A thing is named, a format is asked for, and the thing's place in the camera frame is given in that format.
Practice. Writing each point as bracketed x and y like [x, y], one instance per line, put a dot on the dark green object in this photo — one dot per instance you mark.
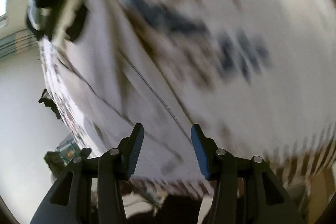
[65, 153]

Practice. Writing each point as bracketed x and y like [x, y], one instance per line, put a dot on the printed blanket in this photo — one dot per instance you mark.
[283, 8]

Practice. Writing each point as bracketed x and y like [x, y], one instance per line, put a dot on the white garment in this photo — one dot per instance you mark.
[110, 56]

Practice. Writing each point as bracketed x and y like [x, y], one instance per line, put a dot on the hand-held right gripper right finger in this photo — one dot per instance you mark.
[200, 154]

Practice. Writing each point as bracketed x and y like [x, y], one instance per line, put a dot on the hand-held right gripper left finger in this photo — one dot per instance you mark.
[136, 151]

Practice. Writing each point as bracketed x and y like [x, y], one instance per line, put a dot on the window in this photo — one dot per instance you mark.
[2, 11]

